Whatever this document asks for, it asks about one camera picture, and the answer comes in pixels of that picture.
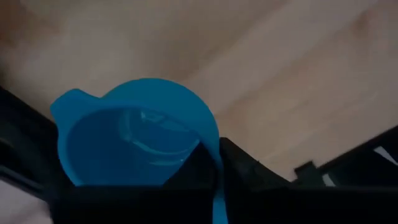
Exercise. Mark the black aluminium table frame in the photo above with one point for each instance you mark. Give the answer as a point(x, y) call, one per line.
point(25, 140)

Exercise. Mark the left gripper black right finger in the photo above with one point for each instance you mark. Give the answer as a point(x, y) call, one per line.
point(242, 174)

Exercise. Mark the black frame clamp lever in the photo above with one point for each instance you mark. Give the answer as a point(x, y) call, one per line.
point(306, 172)

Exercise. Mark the light blue measuring cup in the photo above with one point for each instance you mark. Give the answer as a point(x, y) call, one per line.
point(140, 93)

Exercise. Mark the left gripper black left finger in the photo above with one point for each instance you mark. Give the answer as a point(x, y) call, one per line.
point(196, 171)

